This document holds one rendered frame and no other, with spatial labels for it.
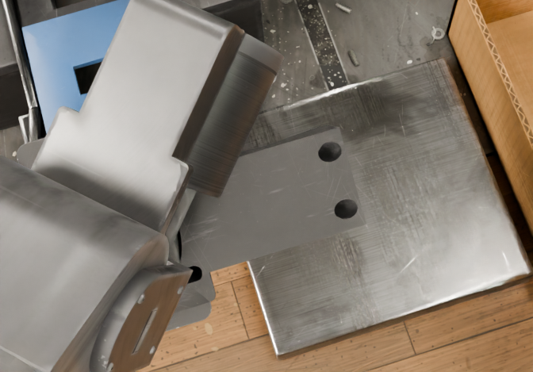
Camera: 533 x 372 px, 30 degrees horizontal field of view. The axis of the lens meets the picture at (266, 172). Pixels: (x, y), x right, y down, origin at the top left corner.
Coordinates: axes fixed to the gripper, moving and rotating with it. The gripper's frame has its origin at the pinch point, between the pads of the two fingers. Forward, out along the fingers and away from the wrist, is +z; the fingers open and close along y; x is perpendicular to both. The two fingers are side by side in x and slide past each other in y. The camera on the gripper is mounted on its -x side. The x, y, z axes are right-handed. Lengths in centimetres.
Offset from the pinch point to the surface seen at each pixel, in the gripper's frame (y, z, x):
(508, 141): -3.4, 6.9, -24.2
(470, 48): 2.9, 9.5, -24.1
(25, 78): 8.8, 6.8, 3.8
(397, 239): -7.4, 6.7, -15.5
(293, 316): -9.8, 5.7, -7.7
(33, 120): 6.3, 5.6, 4.0
